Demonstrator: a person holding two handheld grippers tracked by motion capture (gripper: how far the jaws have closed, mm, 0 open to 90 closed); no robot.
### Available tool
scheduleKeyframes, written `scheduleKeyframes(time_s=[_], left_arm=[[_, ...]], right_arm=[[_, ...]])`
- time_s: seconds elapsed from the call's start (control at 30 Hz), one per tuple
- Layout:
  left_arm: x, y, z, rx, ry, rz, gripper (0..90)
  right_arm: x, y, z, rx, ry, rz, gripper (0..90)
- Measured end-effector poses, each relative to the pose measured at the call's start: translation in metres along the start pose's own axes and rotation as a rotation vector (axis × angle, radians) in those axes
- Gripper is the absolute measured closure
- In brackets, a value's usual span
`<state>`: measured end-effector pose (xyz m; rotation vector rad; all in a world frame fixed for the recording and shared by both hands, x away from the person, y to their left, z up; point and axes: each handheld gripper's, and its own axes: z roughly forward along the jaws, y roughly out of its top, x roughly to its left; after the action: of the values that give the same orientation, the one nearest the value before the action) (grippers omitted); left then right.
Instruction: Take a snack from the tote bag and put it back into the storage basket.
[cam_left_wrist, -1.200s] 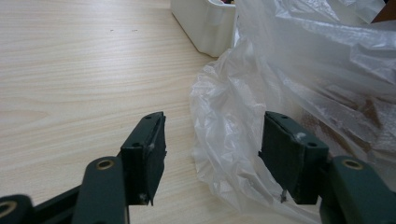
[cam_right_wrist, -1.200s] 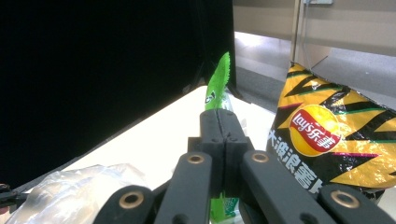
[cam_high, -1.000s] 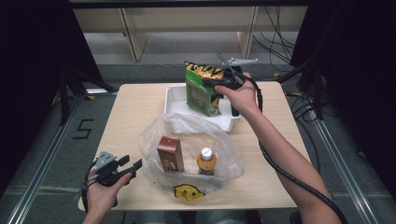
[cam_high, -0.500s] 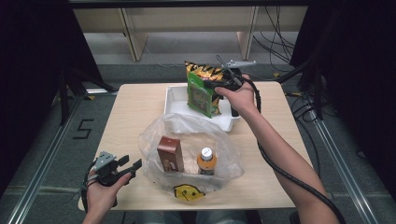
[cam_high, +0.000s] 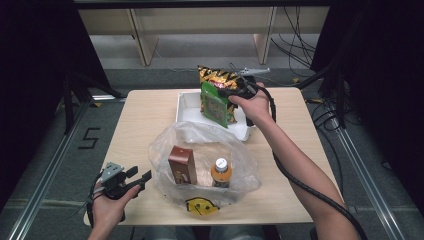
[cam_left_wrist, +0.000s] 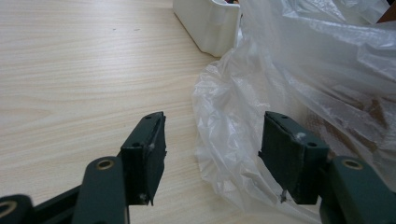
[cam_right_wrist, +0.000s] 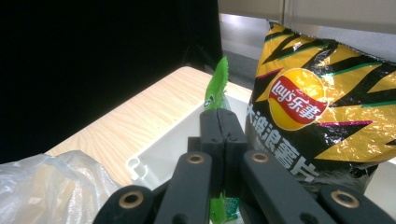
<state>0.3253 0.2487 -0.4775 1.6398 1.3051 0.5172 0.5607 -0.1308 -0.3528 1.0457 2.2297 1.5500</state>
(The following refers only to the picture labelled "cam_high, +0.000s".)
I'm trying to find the thin grey floor cable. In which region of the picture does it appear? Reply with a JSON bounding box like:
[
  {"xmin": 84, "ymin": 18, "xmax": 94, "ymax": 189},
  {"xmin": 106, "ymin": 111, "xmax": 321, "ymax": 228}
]
[{"xmin": 153, "ymin": 49, "xmax": 201, "ymax": 74}]

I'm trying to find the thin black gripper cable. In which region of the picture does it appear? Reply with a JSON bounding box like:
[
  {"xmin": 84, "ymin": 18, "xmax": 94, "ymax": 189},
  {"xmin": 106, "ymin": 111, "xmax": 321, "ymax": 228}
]
[{"xmin": 85, "ymin": 171, "xmax": 105, "ymax": 229}]

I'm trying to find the person's left hand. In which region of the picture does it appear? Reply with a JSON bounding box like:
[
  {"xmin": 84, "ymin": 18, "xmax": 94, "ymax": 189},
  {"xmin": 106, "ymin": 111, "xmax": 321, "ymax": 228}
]
[{"xmin": 91, "ymin": 184, "xmax": 142, "ymax": 232}]

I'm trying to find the green snack packet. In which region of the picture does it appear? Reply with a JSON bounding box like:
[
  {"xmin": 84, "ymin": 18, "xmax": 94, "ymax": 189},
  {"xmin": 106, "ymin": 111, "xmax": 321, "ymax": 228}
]
[{"xmin": 199, "ymin": 80, "xmax": 232, "ymax": 129}]

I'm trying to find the orange drink bottle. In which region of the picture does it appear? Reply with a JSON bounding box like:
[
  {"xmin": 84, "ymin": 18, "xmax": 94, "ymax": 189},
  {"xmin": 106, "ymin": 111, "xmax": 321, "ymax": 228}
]
[{"xmin": 209, "ymin": 157, "xmax": 233, "ymax": 189}]

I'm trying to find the person's right hand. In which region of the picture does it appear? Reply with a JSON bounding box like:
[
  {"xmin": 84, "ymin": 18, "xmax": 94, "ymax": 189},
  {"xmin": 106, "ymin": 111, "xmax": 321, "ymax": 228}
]
[{"xmin": 228, "ymin": 82, "xmax": 272, "ymax": 127}]

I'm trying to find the brown drink carton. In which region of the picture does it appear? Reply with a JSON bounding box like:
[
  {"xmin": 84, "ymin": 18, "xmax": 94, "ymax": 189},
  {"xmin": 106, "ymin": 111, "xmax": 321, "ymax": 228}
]
[{"xmin": 167, "ymin": 145, "xmax": 198, "ymax": 186}]

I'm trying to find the aluminium floor rail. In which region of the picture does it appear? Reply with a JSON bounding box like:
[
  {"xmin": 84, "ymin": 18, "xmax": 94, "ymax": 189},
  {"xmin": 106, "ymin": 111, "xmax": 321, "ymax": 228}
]
[
  {"xmin": 6, "ymin": 98, "xmax": 93, "ymax": 240},
  {"xmin": 331, "ymin": 124, "xmax": 409, "ymax": 240}
]

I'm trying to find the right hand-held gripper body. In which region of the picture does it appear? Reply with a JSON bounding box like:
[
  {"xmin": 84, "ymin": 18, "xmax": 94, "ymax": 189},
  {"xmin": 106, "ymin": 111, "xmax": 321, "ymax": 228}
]
[{"xmin": 232, "ymin": 67, "xmax": 271, "ymax": 99}]

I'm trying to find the black floor cable bundle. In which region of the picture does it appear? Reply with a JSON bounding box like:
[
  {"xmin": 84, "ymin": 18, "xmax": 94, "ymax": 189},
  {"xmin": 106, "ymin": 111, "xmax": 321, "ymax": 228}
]
[{"xmin": 269, "ymin": 5, "xmax": 338, "ymax": 89}]

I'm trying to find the beige wooden desk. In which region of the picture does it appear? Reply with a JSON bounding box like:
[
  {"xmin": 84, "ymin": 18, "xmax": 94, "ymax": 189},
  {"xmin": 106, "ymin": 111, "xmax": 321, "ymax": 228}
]
[{"xmin": 78, "ymin": 5, "xmax": 331, "ymax": 67}]

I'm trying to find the yellow black chip bag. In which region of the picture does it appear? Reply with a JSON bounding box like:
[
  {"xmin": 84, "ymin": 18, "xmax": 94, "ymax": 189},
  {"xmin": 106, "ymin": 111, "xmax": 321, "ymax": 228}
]
[{"xmin": 197, "ymin": 64, "xmax": 240, "ymax": 125}]

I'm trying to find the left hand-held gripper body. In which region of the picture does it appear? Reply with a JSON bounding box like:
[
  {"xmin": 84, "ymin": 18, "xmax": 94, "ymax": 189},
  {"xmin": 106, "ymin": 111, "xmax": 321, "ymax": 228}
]
[{"xmin": 99, "ymin": 161, "xmax": 142, "ymax": 201}]

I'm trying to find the white plastic bin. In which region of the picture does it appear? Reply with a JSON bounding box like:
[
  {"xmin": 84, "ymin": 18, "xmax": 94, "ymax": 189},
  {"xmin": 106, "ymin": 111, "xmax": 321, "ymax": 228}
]
[{"xmin": 175, "ymin": 90, "xmax": 255, "ymax": 143}]

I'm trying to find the black metal stand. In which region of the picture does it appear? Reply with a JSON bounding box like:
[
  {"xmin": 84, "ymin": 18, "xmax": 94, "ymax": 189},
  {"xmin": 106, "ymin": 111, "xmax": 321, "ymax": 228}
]
[{"xmin": 61, "ymin": 66, "xmax": 125, "ymax": 135}]

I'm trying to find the clear plastic bag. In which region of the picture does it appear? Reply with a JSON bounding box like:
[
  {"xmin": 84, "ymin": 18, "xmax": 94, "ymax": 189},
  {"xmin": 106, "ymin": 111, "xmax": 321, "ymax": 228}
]
[{"xmin": 148, "ymin": 120, "xmax": 263, "ymax": 217}]

